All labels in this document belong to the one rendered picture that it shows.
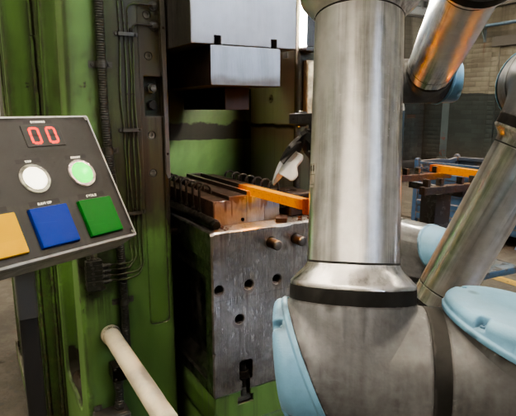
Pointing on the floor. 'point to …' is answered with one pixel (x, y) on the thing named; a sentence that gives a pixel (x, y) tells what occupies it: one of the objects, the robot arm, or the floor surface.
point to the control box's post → (30, 342)
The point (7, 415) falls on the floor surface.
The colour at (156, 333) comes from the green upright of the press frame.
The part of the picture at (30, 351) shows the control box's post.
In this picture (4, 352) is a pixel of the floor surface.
